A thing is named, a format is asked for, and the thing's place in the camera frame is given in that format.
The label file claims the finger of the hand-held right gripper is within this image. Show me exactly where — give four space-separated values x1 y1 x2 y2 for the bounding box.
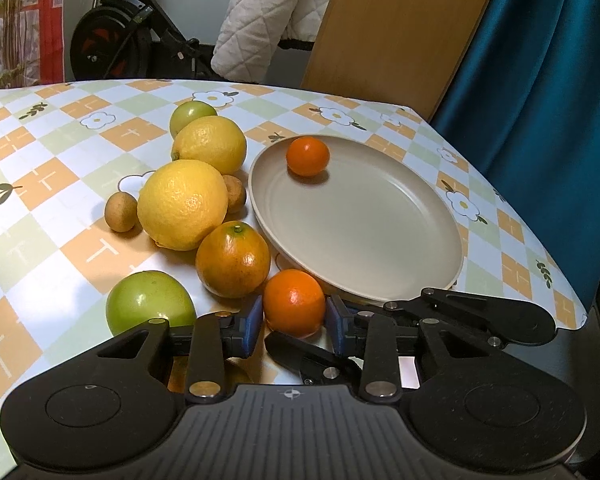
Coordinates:
384 287 557 348
265 330 363 387

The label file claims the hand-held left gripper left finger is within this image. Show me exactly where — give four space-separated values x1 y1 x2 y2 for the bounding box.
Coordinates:
96 294 265 405

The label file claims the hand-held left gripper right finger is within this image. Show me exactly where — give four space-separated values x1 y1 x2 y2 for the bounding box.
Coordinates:
326 294 486 405

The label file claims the medium deep orange mandarin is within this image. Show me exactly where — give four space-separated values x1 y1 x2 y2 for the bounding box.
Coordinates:
263 269 327 338

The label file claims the large yellow-orange mandarin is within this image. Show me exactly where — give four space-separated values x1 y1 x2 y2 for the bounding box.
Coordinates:
196 221 271 298

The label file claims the beige round plate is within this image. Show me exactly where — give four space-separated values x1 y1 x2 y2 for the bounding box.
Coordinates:
248 135 466 303

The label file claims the small tan round fruit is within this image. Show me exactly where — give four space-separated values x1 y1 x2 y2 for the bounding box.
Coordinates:
222 175 247 215
104 192 139 233

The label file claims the large yellow lemon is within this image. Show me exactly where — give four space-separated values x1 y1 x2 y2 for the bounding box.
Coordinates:
137 159 229 252

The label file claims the large green apple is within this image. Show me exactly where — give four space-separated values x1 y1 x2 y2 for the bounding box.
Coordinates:
106 270 197 337

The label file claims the small deep orange mandarin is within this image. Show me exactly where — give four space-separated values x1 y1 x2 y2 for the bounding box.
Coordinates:
286 136 330 177

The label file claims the smaller yellow lemon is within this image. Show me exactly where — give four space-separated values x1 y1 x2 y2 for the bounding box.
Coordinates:
171 115 247 176

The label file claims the teal curtain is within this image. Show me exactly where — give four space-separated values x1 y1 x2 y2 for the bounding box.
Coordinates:
430 0 600 306

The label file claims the small green round fruit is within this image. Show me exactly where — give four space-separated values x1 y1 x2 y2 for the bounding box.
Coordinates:
169 101 218 138

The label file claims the checkered floral tablecloth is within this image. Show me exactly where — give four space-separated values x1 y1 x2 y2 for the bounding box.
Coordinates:
0 78 588 411

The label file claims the wooden board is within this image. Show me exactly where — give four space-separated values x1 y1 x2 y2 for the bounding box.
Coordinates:
300 0 506 121

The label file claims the white quilted blanket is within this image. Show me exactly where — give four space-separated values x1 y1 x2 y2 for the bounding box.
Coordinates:
211 0 345 83

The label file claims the black exercise bike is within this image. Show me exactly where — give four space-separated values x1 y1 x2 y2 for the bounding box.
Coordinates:
71 0 231 81

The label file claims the red printed cloth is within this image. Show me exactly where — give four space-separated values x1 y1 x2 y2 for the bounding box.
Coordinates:
30 0 69 83

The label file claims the green potted plant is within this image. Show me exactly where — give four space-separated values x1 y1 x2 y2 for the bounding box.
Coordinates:
0 0 65 90

